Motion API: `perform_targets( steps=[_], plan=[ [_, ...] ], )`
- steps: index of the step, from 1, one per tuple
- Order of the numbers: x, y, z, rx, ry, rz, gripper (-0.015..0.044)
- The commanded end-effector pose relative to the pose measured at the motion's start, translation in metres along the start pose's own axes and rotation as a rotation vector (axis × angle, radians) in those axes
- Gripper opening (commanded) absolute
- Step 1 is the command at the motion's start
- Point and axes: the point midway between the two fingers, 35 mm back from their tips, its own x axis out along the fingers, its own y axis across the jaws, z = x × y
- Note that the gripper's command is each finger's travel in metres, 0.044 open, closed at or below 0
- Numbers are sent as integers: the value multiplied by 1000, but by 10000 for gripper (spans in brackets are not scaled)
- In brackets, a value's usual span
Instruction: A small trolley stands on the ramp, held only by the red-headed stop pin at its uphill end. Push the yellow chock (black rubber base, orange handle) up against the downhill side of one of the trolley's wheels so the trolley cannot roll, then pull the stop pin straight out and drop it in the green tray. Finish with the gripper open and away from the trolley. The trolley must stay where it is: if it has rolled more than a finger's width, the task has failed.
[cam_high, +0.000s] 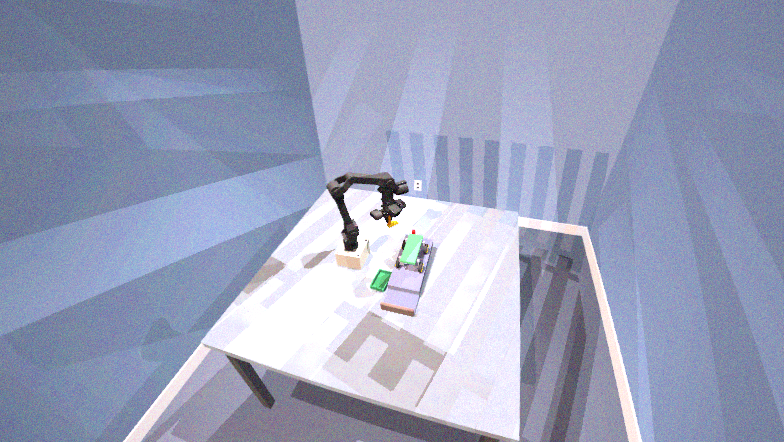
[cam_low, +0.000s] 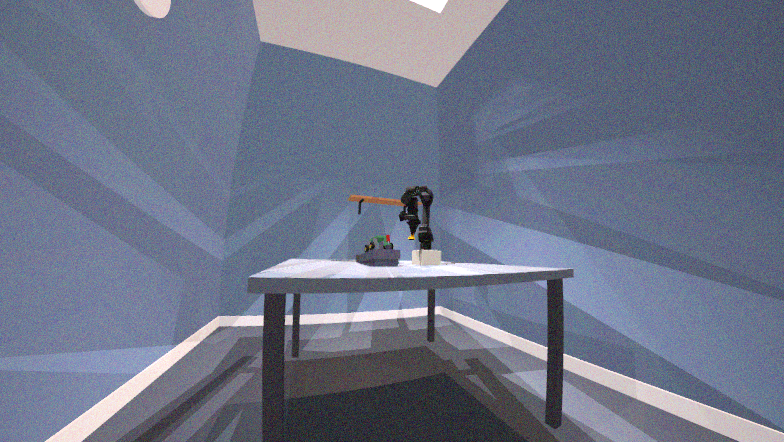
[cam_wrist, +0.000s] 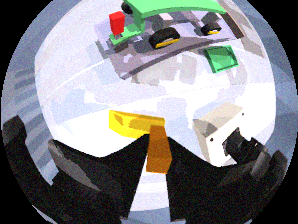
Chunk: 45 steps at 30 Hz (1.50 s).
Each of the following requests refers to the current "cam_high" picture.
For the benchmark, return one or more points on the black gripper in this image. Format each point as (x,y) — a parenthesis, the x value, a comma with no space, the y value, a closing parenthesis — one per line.
(378,214)

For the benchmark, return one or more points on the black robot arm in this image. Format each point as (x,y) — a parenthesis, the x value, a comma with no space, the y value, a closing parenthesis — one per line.
(388,186)

